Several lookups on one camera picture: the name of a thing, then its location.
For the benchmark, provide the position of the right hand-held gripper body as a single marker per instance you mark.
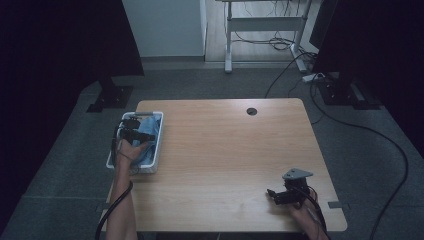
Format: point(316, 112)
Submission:
point(295, 193)

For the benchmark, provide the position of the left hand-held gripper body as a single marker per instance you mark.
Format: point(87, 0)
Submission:
point(130, 130)

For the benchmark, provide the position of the light blue shirt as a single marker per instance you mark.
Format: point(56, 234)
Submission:
point(148, 128)

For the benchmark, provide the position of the white perforated plastic basket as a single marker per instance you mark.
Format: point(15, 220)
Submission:
point(158, 146)

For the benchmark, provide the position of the person's left hand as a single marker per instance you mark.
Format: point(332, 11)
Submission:
point(128, 152)

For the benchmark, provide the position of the person's right hand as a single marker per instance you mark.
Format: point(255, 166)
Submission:
point(308, 215)

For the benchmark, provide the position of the black stand base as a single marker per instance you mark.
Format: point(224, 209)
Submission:
point(111, 98)
point(346, 95)

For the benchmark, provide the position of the black curtain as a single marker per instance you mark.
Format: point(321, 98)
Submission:
point(383, 50)
point(50, 66)

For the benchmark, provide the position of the white cabinet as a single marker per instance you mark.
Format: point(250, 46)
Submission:
point(166, 26)

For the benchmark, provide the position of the white power strip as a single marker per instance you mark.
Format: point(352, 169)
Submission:
point(310, 78)

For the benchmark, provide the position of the white metal desk frame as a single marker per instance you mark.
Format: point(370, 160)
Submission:
point(263, 24)

